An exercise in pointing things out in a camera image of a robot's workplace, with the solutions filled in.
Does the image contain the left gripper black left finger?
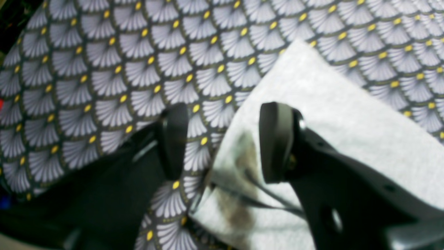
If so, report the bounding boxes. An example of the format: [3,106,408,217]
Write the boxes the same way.
[1,103,189,250]

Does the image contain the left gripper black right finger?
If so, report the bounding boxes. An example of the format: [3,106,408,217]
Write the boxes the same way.
[259,102,443,250]

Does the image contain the light grey T-shirt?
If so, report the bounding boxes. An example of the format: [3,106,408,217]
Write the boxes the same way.
[189,40,443,250]

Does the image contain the fan-patterned table cloth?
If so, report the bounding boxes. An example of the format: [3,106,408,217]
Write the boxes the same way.
[1,0,443,250]

